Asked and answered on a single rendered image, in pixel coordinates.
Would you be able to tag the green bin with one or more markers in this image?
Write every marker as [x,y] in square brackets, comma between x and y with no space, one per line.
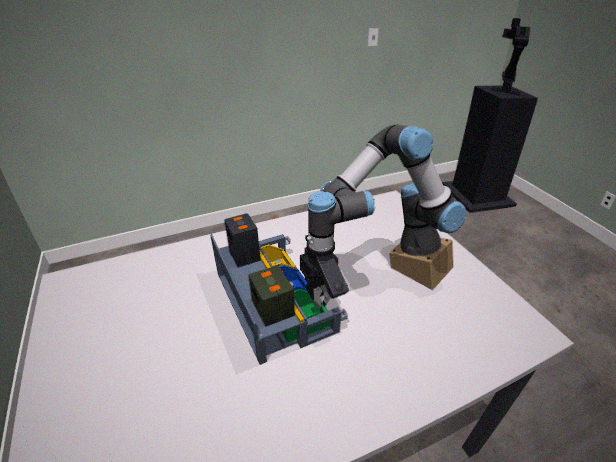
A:
[307,305]

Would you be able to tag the blue open bin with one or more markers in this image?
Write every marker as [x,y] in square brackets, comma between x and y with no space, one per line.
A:
[293,275]

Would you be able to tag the yellow vertical bar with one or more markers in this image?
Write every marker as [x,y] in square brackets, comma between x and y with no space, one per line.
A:
[297,313]

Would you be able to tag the yellow open bin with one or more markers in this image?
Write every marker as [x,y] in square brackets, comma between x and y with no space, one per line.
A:
[274,253]

